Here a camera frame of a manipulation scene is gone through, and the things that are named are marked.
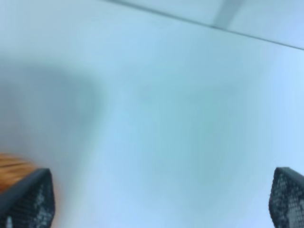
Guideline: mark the black textured right gripper left finger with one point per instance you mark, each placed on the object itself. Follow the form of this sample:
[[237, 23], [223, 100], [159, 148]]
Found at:
[[29, 203]]

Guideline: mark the black textured right gripper right finger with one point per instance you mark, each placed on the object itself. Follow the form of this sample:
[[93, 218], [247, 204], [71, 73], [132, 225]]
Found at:
[[286, 202]]

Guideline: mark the orange woven wicker basket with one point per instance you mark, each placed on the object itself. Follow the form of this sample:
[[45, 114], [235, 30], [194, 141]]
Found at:
[[13, 169]]

